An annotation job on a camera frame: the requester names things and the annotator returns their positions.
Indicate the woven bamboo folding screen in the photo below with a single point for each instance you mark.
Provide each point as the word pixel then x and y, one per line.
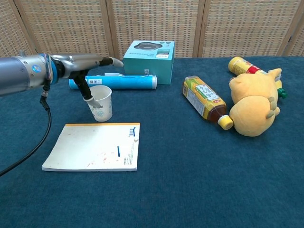
pixel 152 26

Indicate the teal speaker product box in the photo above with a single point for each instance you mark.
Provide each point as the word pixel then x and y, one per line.
pixel 152 64

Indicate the green tea bottle yellow cap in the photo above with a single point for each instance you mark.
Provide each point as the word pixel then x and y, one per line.
pixel 202 97

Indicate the yellow bottle with red label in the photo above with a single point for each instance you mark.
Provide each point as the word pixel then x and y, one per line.
pixel 240 65

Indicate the white paper cup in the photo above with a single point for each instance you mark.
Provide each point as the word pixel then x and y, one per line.
pixel 104 111

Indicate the yellow plush toy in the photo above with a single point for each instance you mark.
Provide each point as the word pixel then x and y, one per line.
pixel 254 102

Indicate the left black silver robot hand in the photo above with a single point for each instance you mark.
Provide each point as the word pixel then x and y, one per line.
pixel 78 63

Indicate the blue rolled plastic wrap pack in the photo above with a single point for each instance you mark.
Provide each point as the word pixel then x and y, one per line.
pixel 123 82

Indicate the blue felt table cover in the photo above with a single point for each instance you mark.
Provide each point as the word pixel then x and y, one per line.
pixel 190 180

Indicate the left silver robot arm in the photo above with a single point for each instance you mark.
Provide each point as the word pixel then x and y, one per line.
pixel 19 73

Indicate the white notepad yellow strip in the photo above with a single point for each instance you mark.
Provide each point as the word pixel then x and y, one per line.
pixel 95 147

